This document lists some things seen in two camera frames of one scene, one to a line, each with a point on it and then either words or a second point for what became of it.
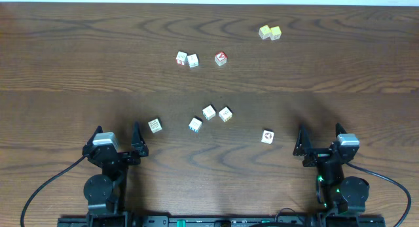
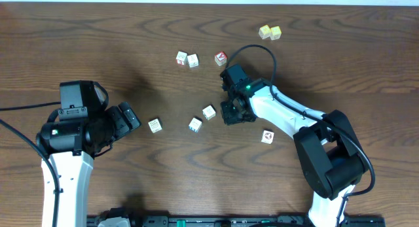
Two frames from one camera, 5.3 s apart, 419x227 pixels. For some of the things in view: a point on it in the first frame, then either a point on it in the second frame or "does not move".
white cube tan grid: [155, 125] does not move
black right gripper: [317, 155] -> [228, 118]
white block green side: [209, 112] does not move
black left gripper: [117, 156] -> [120, 121]
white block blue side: [195, 125] does not move
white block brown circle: [268, 137] does not move
